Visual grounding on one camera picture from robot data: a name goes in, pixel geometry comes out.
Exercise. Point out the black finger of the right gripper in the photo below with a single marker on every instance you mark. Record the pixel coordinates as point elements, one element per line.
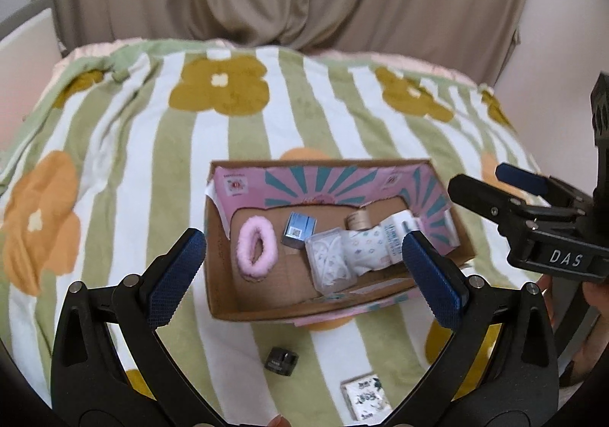
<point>486,200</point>
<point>554,191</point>

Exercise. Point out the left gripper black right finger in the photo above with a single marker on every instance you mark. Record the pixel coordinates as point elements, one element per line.
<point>498,366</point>

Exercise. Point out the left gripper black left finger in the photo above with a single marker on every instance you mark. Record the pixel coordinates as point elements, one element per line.
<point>109,366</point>

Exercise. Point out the white tissue packet black print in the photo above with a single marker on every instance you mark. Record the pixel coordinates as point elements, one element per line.
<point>365,397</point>

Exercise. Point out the white patterned socks pack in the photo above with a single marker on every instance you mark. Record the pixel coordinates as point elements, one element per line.
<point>381,246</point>

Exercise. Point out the beige round tape roll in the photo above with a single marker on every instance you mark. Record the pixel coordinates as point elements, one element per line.
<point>359,220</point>

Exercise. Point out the clear plastic cotton swab box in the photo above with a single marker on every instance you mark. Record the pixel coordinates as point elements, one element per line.
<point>330,271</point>

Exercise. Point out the black cosmetic jar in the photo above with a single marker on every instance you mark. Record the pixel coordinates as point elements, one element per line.
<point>281,361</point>

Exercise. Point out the pink teal cardboard box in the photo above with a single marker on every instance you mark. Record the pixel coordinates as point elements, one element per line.
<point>328,190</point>

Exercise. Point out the small blue carton box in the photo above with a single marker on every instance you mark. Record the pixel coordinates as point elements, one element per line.
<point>298,229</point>

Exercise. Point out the pink fluffy scrunchie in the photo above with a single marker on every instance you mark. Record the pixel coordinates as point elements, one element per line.
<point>257,248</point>

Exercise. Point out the person right hand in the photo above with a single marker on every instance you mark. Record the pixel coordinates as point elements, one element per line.
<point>578,314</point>

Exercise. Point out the person left hand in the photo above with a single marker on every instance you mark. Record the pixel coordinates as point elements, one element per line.
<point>279,421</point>

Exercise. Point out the green striped floral blanket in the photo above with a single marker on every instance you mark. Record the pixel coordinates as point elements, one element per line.
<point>111,166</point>

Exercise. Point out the white bed headboard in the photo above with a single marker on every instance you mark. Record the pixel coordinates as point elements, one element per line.
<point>30,47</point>

